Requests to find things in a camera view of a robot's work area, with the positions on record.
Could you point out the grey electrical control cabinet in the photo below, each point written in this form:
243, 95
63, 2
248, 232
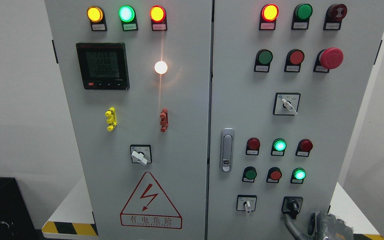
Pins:
210, 48

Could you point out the red electrical hazard warning sticker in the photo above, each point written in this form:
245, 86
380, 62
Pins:
150, 206

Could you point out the red push button lower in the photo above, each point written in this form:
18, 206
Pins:
274, 175

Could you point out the red ringed indicator light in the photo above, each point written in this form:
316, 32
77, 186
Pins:
268, 16
158, 18

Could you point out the dark red indicator light right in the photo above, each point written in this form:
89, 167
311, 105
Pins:
304, 148

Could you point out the red push button upper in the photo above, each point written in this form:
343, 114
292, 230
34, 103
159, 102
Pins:
293, 61

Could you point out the black rotary knob switch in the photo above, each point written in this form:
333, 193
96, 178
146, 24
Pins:
291, 206

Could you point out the white platform with hazard stripes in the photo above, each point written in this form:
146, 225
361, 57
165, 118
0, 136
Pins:
73, 219

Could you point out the yellow indicator light top left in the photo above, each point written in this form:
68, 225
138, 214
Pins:
97, 19

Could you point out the white selector switch upper right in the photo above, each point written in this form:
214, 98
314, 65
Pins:
286, 104

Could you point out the lit green indicator light middle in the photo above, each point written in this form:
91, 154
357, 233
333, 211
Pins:
278, 147

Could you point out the green push button upper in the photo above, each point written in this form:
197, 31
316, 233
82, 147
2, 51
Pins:
263, 61

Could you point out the lit green indicator light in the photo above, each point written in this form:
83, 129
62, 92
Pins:
298, 176
128, 18
278, 147

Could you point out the green push button lower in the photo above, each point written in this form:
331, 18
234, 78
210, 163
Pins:
249, 174

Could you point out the lit green indicator light lower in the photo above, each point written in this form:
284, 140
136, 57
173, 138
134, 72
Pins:
298, 176

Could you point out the red push button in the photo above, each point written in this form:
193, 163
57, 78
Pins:
274, 175
293, 61

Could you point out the white selector switch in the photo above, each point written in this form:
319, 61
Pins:
246, 204
286, 104

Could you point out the red emergency stop mushroom button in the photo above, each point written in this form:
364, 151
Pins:
328, 59

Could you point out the red ringed indicator light left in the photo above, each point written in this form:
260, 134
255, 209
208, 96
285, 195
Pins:
158, 18

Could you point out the red terminal connector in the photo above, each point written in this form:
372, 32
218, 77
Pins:
164, 120

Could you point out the black box lower left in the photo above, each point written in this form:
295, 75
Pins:
15, 221

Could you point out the yellow terminal connector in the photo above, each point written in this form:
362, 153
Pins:
111, 119

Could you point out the red ringed indicator light right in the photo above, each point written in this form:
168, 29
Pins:
268, 16

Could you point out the white selector switch left door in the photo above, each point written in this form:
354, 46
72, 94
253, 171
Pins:
141, 154

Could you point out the dark green indicator light top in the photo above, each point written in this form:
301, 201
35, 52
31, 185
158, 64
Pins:
301, 16

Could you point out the dark red buzzer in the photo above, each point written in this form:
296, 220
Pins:
334, 16

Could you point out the green push button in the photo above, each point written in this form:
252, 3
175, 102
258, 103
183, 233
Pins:
249, 174
263, 61

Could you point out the dark red indicator light left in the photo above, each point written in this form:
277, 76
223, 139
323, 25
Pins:
252, 146

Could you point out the bright white indicator lamp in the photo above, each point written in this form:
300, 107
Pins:
161, 67

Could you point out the black digital power meter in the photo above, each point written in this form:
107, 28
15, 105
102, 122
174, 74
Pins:
103, 66

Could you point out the white selector switch lower right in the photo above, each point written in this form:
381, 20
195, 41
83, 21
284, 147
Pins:
246, 204

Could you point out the silver door lock handle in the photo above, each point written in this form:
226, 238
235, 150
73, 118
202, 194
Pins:
226, 149

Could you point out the dark red indicator light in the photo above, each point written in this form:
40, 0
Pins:
304, 148
252, 146

